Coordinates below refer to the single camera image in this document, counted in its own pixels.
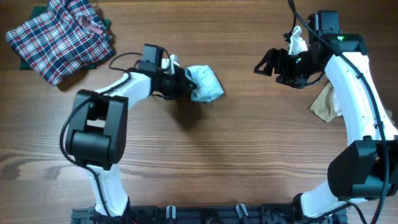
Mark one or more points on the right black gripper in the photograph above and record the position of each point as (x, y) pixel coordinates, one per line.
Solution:
(280, 66)

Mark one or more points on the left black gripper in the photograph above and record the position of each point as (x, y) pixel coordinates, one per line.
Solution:
(182, 82)

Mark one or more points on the light blue striped cloth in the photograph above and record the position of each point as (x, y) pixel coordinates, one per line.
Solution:
(208, 86)

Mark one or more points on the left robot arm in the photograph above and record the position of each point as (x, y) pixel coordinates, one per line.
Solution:
(94, 135)

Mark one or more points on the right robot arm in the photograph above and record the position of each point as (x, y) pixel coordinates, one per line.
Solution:
(367, 169)

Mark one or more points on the beige white crumpled garment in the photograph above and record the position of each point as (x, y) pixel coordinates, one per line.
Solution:
(326, 105)

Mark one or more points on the plaid red blue cloth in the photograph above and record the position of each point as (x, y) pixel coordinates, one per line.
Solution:
(58, 42)

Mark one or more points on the dark green folded cloth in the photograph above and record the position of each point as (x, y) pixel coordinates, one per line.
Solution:
(37, 10)

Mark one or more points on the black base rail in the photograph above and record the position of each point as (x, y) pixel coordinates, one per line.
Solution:
(266, 213)

